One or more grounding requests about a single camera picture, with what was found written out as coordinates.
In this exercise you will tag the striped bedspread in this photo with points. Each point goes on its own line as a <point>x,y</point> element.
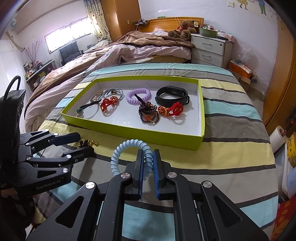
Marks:
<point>235,153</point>

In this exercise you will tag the white drawer nightstand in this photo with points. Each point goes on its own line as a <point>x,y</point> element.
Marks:
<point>211,51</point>

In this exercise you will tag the cluttered side desk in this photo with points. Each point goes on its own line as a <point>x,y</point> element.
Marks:
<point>36,78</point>

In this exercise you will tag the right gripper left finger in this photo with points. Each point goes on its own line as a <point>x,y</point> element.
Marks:
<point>95,212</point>

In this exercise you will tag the wooden wardrobe right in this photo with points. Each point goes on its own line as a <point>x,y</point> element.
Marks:
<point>279,103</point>

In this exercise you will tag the lime green tray box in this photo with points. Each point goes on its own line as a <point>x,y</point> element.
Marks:
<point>184,131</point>

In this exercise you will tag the black hair tie teal bead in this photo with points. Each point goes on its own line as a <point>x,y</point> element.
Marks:
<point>88,110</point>

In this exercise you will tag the patterned curtain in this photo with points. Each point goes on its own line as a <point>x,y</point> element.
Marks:
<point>95,14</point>

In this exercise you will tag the red knotted bracelet gold beads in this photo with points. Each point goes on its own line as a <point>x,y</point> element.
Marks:
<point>175,110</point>

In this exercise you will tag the black left camera box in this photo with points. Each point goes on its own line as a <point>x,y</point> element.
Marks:
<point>11,110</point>

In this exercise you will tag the wooden wardrobe by window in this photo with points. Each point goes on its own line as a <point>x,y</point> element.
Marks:
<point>120,16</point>

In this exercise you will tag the brown teddy bear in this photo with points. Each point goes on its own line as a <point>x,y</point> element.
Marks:
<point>185,30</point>

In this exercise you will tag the white paper roll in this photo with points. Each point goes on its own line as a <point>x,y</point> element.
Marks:
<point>277,138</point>

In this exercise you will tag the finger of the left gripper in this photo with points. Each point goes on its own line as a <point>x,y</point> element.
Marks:
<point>71,157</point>
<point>36,141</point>

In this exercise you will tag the cartoon children wall sticker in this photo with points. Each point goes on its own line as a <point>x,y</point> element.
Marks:
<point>259,7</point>

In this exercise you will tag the black fitness band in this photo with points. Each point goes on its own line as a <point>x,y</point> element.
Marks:
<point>169,95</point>

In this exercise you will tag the wooden headboard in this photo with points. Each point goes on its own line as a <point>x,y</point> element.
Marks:
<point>167,24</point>

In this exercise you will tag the green basin on nightstand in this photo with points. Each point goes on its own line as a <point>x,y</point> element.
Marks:
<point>208,33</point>

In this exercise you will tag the black office chair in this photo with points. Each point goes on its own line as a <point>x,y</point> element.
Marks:
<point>70,52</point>

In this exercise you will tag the pink brown duvet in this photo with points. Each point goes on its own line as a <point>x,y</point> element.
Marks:
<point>131,47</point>

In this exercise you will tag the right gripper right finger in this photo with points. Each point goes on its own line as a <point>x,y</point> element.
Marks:
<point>201,210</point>

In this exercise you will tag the stack of orange books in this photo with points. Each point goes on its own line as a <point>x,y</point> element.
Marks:
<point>241,71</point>

